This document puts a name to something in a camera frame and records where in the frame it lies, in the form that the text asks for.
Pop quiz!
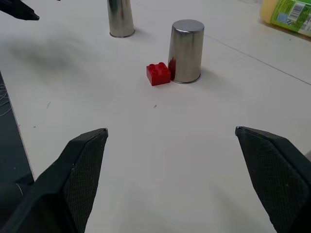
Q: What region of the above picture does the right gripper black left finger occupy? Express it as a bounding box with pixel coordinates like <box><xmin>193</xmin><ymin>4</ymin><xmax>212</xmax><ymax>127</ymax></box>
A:
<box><xmin>0</xmin><ymin>128</ymin><xmax>109</xmax><ymax>233</ymax></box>

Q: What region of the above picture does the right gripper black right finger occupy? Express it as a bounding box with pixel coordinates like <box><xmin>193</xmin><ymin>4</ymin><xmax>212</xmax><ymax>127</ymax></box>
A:
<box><xmin>234</xmin><ymin>126</ymin><xmax>311</xmax><ymax>233</ymax></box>

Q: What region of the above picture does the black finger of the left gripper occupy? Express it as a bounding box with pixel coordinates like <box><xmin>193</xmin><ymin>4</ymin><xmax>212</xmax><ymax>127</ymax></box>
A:
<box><xmin>0</xmin><ymin>0</ymin><xmax>40</xmax><ymax>21</ymax></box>

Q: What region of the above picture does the steel cup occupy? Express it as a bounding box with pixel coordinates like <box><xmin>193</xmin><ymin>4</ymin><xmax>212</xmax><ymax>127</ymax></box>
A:
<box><xmin>106</xmin><ymin>0</ymin><xmax>136</xmax><ymax>38</ymax></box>
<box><xmin>167</xmin><ymin>19</ymin><xmax>205</xmax><ymax>84</ymax></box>

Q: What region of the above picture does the red toy building brick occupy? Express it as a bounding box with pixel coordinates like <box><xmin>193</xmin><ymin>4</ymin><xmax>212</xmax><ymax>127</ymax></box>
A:
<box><xmin>146</xmin><ymin>62</ymin><xmax>171</xmax><ymax>86</ymax></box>

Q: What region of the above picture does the yellow bottle with green label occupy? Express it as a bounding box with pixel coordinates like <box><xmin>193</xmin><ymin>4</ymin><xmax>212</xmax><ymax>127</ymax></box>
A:
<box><xmin>259</xmin><ymin>0</ymin><xmax>311</xmax><ymax>37</ymax></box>

